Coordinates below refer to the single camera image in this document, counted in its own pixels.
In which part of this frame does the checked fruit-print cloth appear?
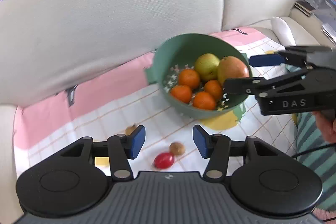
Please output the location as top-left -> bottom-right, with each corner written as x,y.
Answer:
13,26 -> 298,177

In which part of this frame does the person's right hand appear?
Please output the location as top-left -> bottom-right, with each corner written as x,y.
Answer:
314,110 -> 336,144

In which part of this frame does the green plastic colander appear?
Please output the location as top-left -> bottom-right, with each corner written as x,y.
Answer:
145,33 -> 253,119

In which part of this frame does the teal striped fleece clothing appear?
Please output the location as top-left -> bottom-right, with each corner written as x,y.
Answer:
295,112 -> 336,211

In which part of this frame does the small red fruit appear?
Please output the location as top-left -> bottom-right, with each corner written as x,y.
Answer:
154,152 -> 175,169

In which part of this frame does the large green-red apple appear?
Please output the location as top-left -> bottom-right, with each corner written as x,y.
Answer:
217,56 -> 250,86

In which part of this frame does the orange mandarin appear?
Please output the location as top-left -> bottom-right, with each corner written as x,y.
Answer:
204,80 -> 223,101
178,69 -> 201,90
170,85 -> 193,104
192,91 -> 217,111

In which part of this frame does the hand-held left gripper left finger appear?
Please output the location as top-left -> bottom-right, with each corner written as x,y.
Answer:
60,125 -> 146,182

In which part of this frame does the small brown fruit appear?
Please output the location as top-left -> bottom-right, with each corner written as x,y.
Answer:
125,124 -> 138,136
169,142 -> 185,156

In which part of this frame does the beige sofa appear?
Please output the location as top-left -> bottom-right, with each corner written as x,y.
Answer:
0,0 -> 323,224

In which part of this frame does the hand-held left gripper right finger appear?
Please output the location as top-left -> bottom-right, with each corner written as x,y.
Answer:
193,124 -> 279,179

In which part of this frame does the black cable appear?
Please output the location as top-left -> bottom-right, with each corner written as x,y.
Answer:
291,143 -> 336,159

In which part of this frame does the green apple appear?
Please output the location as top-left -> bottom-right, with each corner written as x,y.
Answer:
194,53 -> 220,82

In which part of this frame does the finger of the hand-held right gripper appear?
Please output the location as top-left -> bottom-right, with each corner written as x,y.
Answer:
223,69 -> 315,98
249,46 -> 336,71

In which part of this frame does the pink fluffy cloth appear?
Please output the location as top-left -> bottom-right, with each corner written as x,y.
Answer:
311,207 -> 336,224

